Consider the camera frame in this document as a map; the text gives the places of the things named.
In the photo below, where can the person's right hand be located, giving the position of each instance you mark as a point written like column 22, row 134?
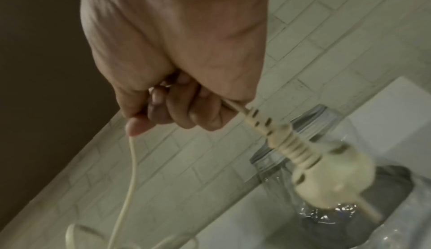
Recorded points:
column 175, row 35

